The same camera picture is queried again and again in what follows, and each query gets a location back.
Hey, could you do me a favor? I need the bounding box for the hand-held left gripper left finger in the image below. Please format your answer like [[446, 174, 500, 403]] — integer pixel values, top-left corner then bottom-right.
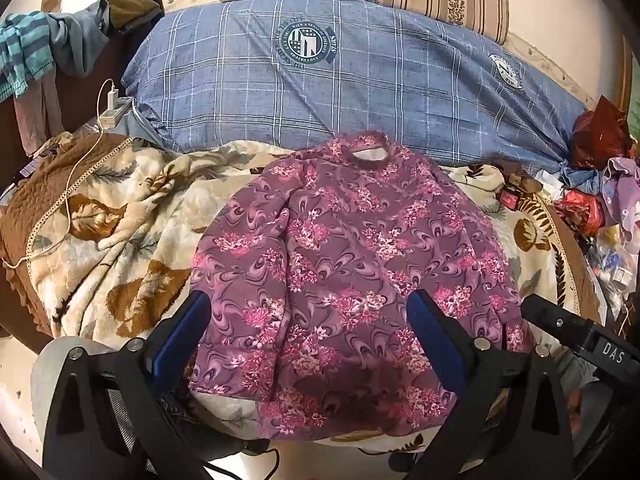
[[42, 290, 226, 480]]

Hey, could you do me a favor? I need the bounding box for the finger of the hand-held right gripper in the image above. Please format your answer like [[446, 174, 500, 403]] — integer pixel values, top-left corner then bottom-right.
[[520, 294, 583, 347]]

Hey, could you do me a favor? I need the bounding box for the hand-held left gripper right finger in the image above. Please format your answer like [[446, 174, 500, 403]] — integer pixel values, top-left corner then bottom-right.
[[405, 289, 576, 480]]

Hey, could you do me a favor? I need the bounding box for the purple floral shirt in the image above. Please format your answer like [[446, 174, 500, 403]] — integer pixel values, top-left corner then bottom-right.
[[187, 130, 538, 443]]

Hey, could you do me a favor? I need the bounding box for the clear plastic bag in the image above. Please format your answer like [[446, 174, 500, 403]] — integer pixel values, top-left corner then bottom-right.
[[585, 230, 640, 301]]

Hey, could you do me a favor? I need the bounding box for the beige leaf print blanket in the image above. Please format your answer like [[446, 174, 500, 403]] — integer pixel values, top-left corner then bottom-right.
[[50, 137, 601, 461]]

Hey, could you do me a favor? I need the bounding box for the red shiny packet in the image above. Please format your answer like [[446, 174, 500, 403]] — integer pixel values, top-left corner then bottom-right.
[[552, 190, 606, 236]]

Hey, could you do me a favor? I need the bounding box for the blue denim cloth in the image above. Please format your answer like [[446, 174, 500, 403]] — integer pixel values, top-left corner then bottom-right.
[[557, 162, 608, 196]]

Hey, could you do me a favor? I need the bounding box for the lilac patterned cloth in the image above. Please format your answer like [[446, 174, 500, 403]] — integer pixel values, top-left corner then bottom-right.
[[600, 155, 640, 246]]

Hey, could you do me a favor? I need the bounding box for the brown quilted bedspread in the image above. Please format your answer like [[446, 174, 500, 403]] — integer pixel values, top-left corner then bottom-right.
[[0, 130, 608, 361]]

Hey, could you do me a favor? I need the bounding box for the red plastic bag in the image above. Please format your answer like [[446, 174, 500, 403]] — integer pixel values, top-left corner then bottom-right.
[[570, 95, 633, 171]]

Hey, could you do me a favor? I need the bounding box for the white power strip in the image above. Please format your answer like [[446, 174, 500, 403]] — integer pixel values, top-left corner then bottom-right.
[[97, 96, 136, 128]]

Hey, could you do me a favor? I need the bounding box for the wooden framed picture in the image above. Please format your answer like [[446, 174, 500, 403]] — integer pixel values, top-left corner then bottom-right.
[[620, 35, 640, 131]]

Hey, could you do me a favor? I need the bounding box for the pale pink cloth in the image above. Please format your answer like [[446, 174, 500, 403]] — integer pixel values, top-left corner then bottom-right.
[[12, 67, 66, 156]]

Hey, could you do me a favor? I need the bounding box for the grey cloth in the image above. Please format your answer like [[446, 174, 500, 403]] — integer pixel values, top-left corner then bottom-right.
[[52, 0, 111, 73]]

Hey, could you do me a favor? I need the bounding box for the teal striped cloth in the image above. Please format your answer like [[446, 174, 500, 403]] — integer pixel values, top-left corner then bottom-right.
[[0, 12, 56, 101]]

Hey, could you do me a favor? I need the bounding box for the olive brown cloth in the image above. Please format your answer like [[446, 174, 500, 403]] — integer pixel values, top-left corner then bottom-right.
[[102, 0, 166, 33]]

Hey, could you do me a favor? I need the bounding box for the black cable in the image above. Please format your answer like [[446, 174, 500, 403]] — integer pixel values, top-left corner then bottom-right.
[[205, 440, 281, 480]]

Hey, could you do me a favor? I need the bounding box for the white charging cable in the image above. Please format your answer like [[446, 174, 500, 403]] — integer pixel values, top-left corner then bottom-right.
[[2, 79, 121, 268]]

